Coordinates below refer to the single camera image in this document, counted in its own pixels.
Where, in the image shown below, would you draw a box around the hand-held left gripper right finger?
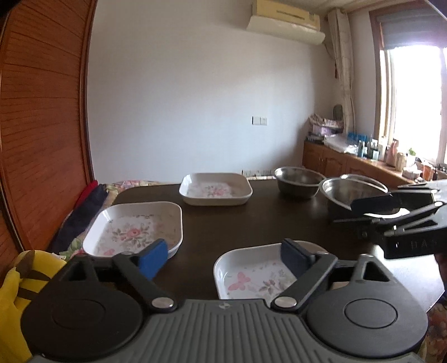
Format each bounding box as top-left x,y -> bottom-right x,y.
272,239 -> 395,309

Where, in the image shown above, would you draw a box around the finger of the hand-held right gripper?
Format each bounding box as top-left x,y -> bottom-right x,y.
350,180 -> 447,215
333,204 -> 447,241

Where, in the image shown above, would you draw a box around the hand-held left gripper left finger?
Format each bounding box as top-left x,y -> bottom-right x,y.
52,239 -> 177,312

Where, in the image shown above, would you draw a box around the stainless steel bowl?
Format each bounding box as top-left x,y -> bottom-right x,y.
274,166 -> 327,199
340,173 -> 389,192
319,177 -> 413,226

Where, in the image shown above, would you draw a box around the butterfly print square plate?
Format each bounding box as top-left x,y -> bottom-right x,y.
213,240 -> 331,301

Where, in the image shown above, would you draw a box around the floral square plate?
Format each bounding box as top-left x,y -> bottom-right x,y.
83,201 -> 184,259
179,173 -> 253,206

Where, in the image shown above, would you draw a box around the pink bottle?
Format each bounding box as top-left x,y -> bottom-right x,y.
385,139 -> 399,166

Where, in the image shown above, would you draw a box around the wooden cabinet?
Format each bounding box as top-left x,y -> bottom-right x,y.
302,140 -> 420,189

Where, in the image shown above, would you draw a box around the clear plastic bags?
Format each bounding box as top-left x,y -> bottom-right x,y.
324,134 -> 362,155

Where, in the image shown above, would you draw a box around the floral blanket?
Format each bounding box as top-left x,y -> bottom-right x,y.
59,180 -> 168,259

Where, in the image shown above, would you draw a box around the dark navy cloth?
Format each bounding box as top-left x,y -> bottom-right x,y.
49,184 -> 110,254

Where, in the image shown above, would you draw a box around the pile of boxes and bags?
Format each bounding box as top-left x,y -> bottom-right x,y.
308,113 -> 344,144

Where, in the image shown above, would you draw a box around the red cloth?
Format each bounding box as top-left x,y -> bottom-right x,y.
73,180 -> 99,210

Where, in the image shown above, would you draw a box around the window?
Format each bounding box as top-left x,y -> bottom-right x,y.
370,7 -> 447,175

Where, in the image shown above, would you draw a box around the patterned cream curtain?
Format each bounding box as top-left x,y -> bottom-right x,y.
326,9 -> 357,135

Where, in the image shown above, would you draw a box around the yellow plush toy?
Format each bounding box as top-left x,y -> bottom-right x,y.
0,249 -> 67,363

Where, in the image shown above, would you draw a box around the grey roller blind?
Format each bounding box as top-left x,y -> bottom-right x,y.
377,9 -> 447,49

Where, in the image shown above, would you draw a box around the wooden wardrobe door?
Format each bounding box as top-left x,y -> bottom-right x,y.
0,0 -> 98,266

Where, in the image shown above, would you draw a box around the wall air conditioner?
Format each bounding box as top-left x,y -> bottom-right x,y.
246,0 -> 326,45

